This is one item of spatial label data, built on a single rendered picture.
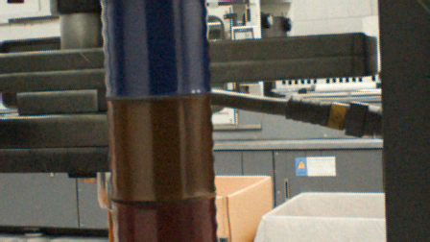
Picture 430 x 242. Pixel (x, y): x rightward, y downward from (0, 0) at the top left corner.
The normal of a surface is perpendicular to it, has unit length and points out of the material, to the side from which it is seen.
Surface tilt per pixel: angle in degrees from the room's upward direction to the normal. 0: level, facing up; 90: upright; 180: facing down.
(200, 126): 76
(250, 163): 90
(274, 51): 90
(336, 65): 90
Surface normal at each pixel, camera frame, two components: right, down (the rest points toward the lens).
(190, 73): 0.60, -0.23
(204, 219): 0.79, 0.24
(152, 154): -0.09, 0.30
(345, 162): -0.36, 0.07
